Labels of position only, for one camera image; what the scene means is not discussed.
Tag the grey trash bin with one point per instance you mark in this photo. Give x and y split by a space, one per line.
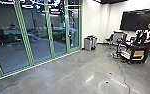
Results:
88 44

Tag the black office chair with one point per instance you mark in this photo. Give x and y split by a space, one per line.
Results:
116 38

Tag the black wheeled cart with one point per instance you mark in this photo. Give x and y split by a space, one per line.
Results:
136 51

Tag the green framed glass door wall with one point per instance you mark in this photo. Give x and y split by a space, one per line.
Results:
24 43

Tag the large black wall screen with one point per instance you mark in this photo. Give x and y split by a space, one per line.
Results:
139 19

